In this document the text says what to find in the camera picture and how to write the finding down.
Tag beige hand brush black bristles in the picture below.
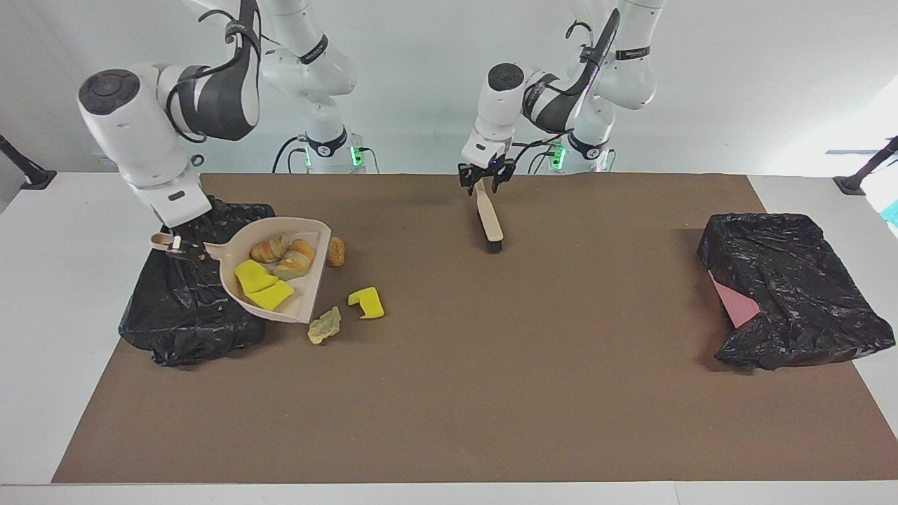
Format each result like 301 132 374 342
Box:
471 177 505 254

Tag small yellow sponge piece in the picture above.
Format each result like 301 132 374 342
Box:
234 260 279 294

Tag tan croissant piece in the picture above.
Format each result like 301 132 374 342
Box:
250 235 293 264

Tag green topped yellow sponge piece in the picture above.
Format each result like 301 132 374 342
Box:
246 279 295 311

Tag pale beige foam chunk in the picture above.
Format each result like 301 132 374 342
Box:
273 239 316 281

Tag beige plastic dustpan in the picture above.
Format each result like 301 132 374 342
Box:
150 217 333 324

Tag pale cream foam chunk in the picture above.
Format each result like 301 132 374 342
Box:
307 306 342 345

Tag notched yellow sponge piece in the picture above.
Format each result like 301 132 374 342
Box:
347 286 386 321

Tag black bag lined bin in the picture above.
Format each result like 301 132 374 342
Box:
118 198 285 368

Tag pink bin with black bag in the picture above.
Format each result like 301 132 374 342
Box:
697 213 897 372

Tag brown table mat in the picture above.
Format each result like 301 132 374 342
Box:
51 173 898 485

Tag black base power cable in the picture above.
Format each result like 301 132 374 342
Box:
272 135 309 174
523 140 565 174

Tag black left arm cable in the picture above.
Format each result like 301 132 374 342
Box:
509 7 622 169

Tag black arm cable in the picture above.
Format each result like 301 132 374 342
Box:
165 0 264 167
509 7 622 169

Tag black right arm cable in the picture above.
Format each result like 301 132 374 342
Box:
165 0 264 167

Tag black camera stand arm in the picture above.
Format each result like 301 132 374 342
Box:
833 135 898 196
0 133 58 191

